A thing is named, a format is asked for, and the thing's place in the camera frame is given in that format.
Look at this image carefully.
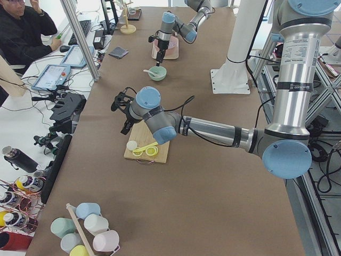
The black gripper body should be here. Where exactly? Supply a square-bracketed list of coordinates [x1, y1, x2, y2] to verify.
[110, 86, 137, 123]
[148, 30, 171, 60]

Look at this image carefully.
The white ceramic spoon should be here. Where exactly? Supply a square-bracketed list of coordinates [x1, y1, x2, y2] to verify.
[143, 69, 157, 76]

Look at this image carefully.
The mint green bowl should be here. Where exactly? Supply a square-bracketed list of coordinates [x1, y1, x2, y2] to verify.
[148, 66, 167, 81]

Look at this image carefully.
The pink bowl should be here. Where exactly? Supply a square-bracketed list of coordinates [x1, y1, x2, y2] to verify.
[153, 36, 180, 57]

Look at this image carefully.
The cream plastic tray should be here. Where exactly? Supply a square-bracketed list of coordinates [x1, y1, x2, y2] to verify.
[151, 39, 180, 61]

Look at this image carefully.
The wooden cutting board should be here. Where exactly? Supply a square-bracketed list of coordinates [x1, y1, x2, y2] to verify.
[124, 122, 170, 163]

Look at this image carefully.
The lemon slice upper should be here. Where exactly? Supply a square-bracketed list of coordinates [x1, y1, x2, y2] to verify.
[132, 148, 144, 157]

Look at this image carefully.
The yellow plastic knife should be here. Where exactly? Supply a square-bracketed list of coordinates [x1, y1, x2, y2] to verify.
[138, 142, 158, 151]

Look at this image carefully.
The lemon slices stack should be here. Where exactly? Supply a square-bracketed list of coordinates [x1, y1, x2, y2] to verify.
[145, 146, 159, 156]

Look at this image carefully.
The wooden stand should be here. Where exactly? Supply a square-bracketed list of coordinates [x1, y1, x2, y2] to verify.
[116, 0, 136, 34]

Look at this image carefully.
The grey folded cloth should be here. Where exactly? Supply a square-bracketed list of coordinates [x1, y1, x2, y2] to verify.
[109, 46, 129, 59]

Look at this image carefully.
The black box with label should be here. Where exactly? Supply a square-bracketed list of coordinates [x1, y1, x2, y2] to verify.
[93, 29, 105, 50]

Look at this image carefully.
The teach pendant with red button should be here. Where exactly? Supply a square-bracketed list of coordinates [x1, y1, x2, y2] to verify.
[31, 65, 71, 91]

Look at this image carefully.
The black keyboard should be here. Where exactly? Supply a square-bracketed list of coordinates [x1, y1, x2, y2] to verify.
[68, 20, 92, 46]

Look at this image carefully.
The blue plastic cup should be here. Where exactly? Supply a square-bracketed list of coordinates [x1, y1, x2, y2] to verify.
[76, 202, 101, 220]

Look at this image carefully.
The white plastic cup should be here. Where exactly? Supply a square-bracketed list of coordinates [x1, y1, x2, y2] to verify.
[84, 214, 109, 236]

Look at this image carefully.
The black water bottle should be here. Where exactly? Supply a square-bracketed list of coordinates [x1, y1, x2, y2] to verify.
[2, 146, 38, 173]

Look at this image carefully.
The pink plastic cup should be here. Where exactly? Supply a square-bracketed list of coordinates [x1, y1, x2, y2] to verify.
[93, 230, 119, 252]

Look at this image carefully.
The green plastic cup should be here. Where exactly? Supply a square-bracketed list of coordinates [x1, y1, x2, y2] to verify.
[50, 218, 76, 238]

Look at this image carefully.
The person in black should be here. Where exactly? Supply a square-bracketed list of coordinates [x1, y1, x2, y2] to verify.
[1, 1, 58, 66]

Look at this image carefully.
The grey plastic cup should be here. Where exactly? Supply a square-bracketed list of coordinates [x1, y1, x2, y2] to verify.
[60, 233, 83, 253]

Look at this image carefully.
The yellow plastic cup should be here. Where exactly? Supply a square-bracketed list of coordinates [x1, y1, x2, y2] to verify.
[69, 245, 89, 256]

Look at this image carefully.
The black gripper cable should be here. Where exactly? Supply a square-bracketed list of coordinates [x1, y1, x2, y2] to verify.
[159, 95, 197, 126]

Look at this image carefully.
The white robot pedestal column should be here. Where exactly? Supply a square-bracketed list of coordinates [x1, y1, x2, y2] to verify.
[210, 0, 267, 94]

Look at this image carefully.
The green handled grabber tool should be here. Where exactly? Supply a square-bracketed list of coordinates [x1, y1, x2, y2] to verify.
[55, 26, 70, 39]

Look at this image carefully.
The aluminium frame post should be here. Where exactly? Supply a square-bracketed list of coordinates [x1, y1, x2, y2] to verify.
[60, 0, 100, 82]

